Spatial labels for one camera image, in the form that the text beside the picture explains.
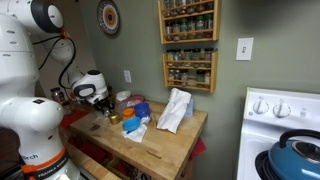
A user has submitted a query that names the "wooden kitchen cart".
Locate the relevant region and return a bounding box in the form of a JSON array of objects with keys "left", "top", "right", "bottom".
[{"left": 59, "top": 99, "right": 209, "bottom": 180}]

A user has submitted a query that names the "white light switch plate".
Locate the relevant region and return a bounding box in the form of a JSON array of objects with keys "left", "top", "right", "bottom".
[{"left": 235, "top": 37, "right": 255, "bottom": 62}]

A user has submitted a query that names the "light wooden bench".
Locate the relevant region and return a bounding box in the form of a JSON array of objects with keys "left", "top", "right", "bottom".
[{"left": 65, "top": 142, "right": 122, "bottom": 180}]

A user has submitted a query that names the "orange lidded clear container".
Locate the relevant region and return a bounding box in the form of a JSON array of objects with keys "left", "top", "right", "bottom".
[{"left": 121, "top": 107, "right": 136, "bottom": 120}]

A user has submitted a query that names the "black stove burner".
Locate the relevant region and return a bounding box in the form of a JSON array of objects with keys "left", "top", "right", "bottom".
[{"left": 254, "top": 149, "right": 278, "bottom": 180}]

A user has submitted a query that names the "glass jar black lid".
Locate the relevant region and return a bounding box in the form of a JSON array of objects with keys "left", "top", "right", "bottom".
[{"left": 49, "top": 86, "right": 66, "bottom": 106}]

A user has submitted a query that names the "red cloth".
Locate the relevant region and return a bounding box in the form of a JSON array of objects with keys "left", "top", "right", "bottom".
[{"left": 188, "top": 136, "right": 208, "bottom": 162}]

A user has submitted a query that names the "clear container red lid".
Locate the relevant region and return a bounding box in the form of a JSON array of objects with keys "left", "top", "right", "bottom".
[{"left": 126, "top": 94, "right": 146, "bottom": 108}]

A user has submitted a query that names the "large white cloth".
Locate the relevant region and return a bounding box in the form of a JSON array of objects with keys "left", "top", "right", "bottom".
[{"left": 156, "top": 87, "right": 193, "bottom": 135}]

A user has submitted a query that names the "white stove knob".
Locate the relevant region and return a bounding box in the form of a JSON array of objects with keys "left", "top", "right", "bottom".
[
  {"left": 272, "top": 98, "right": 292, "bottom": 119},
  {"left": 252, "top": 96, "right": 270, "bottom": 115}
]

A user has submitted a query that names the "gold lidded jar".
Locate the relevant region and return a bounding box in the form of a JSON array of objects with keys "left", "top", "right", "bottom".
[{"left": 108, "top": 112, "right": 122, "bottom": 126}]

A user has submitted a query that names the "red ribbed silicone mat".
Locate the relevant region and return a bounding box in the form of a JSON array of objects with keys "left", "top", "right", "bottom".
[{"left": 59, "top": 108, "right": 91, "bottom": 129}]

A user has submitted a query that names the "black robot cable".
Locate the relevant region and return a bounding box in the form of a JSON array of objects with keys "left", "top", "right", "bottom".
[{"left": 32, "top": 33, "right": 78, "bottom": 101}]

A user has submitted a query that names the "blue kettle black handle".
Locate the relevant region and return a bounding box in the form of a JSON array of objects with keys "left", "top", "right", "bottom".
[{"left": 267, "top": 128, "right": 320, "bottom": 180}]

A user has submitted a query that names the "blue plastic bowl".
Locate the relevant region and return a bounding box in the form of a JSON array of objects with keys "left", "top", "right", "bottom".
[{"left": 121, "top": 116, "right": 142, "bottom": 133}]

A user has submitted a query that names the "white wall outlet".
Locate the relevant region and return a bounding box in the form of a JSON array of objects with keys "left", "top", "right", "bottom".
[{"left": 123, "top": 69, "right": 133, "bottom": 84}]

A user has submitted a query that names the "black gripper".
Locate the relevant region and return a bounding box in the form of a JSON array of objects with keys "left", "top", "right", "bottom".
[{"left": 94, "top": 98, "right": 115, "bottom": 117}]

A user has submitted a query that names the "dark blue plastic container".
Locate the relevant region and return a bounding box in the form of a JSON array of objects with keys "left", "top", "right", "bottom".
[{"left": 134, "top": 101, "right": 151, "bottom": 119}]

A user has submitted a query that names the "clear container white lid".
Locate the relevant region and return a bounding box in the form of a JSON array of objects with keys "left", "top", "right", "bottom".
[{"left": 114, "top": 90, "right": 133, "bottom": 116}]

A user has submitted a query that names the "wooden spice rack with jars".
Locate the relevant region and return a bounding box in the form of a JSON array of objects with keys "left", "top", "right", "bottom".
[
  {"left": 157, "top": 0, "right": 221, "bottom": 45},
  {"left": 161, "top": 48, "right": 219, "bottom": 94}
]

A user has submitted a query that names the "white kitchen stove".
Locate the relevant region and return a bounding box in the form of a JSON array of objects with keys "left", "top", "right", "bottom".
[{"left": 236, "top": 86, "right": 320, "bottom": 180}]

